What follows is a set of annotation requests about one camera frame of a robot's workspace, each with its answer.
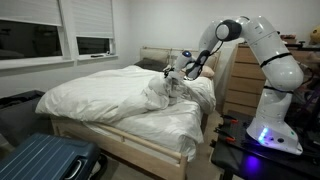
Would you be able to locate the white duvet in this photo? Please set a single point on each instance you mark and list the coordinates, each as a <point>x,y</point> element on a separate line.
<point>112,95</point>

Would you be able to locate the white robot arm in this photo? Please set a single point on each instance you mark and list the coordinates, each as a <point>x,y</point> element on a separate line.
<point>282,72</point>

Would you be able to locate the dark grey pillow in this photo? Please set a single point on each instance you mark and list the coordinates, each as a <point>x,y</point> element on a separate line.
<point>151,64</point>

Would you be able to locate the pink pillow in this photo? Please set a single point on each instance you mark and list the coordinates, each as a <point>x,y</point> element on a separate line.
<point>207,72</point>

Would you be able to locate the orange black clamp rear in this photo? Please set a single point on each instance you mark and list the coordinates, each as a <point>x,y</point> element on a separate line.
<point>230,118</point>

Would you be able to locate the orange black clamp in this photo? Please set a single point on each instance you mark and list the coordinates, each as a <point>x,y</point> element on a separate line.
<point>230,118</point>
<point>227,136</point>

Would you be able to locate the black remote on windowsill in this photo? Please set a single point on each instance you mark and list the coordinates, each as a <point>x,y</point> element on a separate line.
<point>97,56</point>

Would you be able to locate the orange black clamp front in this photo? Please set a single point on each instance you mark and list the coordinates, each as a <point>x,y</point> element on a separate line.
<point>227,136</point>

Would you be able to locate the wooden dresser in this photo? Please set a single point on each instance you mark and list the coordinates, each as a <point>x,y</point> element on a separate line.
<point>246,79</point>

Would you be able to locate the black robot table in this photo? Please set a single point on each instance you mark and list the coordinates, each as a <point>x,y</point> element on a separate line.
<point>251,161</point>

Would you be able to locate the blue suitcase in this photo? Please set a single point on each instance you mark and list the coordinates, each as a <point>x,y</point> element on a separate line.
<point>49,157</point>

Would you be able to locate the black bag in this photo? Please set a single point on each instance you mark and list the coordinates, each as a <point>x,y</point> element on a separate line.
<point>18,119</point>

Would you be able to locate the wooden bed frame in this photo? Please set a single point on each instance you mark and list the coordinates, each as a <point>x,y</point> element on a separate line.
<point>156,159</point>

